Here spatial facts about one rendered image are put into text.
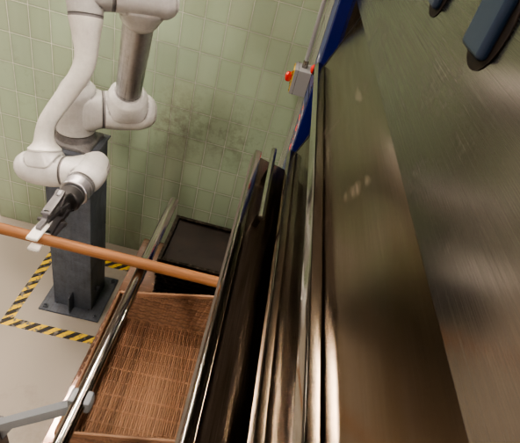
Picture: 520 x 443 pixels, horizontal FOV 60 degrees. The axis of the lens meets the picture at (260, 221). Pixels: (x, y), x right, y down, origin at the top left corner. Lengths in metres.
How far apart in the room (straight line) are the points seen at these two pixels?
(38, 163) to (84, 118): 0.44
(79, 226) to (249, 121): 0.96
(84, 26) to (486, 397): 1.39
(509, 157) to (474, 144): 0.05
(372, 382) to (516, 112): 0.23
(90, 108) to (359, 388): 1.68
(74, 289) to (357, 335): 2.23
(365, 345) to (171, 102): 2.03
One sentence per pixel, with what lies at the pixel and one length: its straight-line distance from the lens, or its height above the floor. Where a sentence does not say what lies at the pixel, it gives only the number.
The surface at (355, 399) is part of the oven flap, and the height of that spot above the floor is 1.77.
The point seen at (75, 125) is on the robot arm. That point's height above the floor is 1.12.
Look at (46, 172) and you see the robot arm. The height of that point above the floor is 1.19.
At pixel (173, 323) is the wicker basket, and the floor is 0.62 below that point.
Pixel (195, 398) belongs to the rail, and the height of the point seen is 1.44.
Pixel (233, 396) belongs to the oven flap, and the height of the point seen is 1.41.
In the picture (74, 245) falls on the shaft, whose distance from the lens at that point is 1.28.
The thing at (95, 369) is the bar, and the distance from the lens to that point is 1.08.
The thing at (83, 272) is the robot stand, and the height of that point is 0.30.
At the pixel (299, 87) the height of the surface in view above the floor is 1.45.
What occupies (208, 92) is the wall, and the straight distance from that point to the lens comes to 2.28.
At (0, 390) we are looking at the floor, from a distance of 2.46.
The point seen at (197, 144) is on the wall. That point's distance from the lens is 2.41.
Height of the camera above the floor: 2.09
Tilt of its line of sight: 38 degrees down
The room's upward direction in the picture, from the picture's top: 17 degrees clockwise
